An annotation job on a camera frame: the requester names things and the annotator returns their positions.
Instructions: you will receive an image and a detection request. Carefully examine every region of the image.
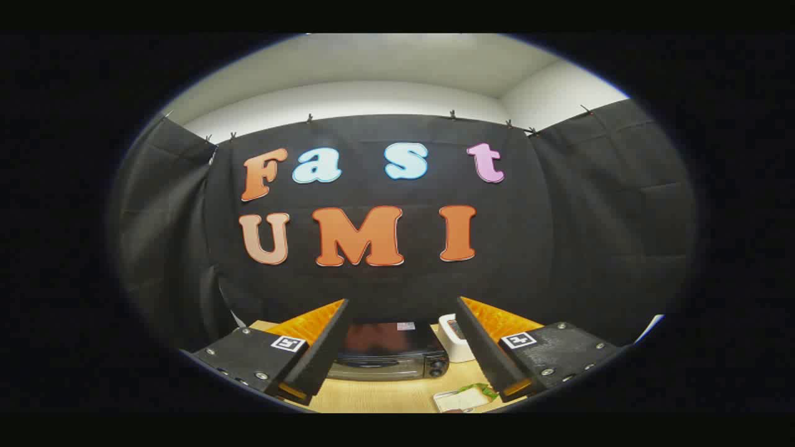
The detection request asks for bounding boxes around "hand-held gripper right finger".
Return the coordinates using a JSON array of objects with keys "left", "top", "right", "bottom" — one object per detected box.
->
[{"left": 456, "top": 296, "right": 622, "bottom": 404}]

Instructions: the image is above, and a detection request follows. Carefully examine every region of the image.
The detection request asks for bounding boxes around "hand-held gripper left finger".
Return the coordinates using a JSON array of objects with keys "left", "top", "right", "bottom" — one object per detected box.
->
[{"left": 193, "top": 299, "right": 351, "bottom": 406}]

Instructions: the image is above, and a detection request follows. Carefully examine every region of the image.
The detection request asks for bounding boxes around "black toaster oven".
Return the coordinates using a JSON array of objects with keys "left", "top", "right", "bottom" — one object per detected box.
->
[{"left": 326, "top": 320, "right": 451, "bottom": 382}]

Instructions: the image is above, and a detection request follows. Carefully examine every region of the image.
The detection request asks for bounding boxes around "white box container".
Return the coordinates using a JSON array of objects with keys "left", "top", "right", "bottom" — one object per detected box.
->
[{"left": 438, "top": 314, "right": 476, "bottom": 363}]

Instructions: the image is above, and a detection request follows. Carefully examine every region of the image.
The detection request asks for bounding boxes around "white rectangular plate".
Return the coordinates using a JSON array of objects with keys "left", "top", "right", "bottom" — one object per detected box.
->
[{"left": 433, "top": 388, "right": 493, "bottom": 413}]

